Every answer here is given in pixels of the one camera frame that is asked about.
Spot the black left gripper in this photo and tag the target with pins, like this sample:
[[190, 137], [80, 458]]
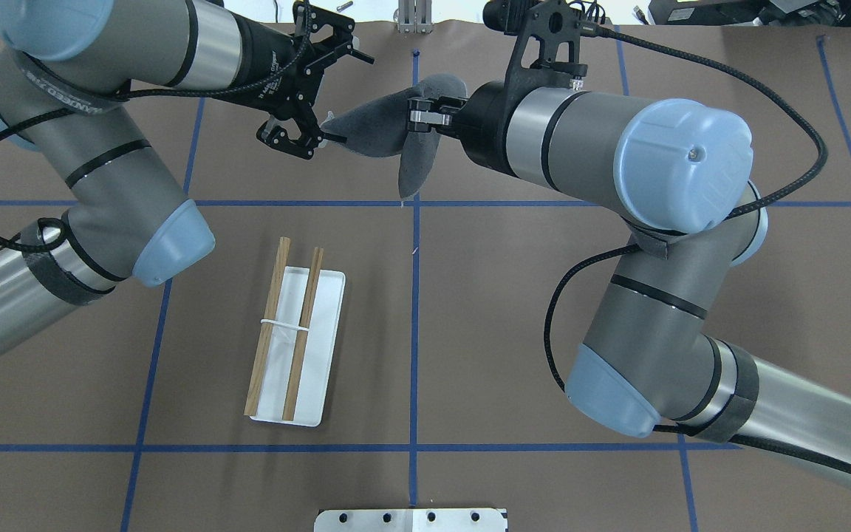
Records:
[[264, 46]]

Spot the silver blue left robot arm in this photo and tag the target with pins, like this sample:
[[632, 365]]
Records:
[[67, 70]]

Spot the white pedestal column base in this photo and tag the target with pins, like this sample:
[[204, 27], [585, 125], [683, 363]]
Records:
[[413, 519]]

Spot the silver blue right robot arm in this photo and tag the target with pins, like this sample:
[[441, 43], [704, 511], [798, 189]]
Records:
[[673, 170]]

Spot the grey blue towel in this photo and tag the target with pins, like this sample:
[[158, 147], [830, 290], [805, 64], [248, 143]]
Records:
[[378, 129]]

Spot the aluminium frame post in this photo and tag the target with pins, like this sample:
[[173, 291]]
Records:
[[414, 17]]

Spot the white wooden towel rack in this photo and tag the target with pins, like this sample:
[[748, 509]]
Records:
[[289, 381]]

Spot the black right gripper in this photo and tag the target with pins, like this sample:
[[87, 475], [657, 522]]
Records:
[[483, 122]]

